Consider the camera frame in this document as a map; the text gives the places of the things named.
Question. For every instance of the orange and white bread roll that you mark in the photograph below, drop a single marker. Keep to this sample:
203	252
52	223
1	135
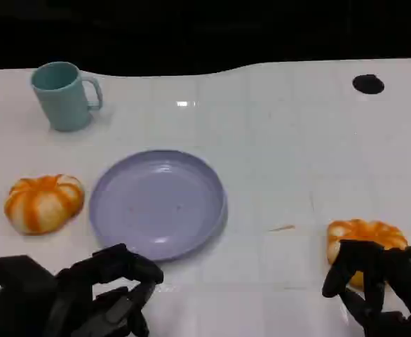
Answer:
42	205
363	230

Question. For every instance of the pale green mug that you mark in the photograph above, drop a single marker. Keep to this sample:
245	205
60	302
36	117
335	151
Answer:
63	105

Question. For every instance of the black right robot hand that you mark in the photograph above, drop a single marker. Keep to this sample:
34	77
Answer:
395	274

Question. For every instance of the lilac plate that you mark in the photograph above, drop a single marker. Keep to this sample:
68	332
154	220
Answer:
156	207

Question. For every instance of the black round table grommet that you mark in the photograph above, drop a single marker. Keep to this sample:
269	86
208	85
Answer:
368	84

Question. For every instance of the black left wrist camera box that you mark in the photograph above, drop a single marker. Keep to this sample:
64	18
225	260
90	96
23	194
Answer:
16	295

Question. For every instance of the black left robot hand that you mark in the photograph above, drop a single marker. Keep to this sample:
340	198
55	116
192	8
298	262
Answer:
114	267

